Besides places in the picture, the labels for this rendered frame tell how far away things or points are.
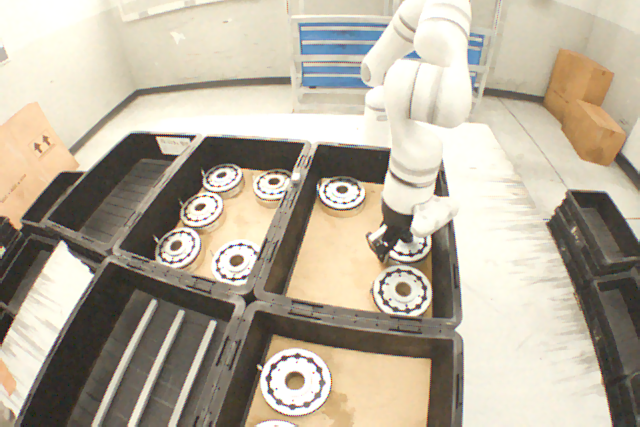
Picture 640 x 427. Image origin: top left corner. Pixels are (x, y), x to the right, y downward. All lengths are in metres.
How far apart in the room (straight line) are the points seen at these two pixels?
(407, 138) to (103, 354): 0.63
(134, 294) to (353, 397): 0.45
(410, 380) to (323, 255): 0.28
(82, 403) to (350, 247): 0.60
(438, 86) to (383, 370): 0.40
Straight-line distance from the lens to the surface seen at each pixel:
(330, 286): 0.53
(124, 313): 0.64
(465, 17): 0.41
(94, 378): 0.63
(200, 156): 0.76
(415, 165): 0.37
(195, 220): 0.65
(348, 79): 2.50
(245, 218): 0.65
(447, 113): 0.32
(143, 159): 1.01
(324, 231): 0.60
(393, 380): 0.48
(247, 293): 0.43
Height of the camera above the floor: 1.30
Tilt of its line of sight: 43 degrees down
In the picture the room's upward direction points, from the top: 3 degrees counter-clockwise
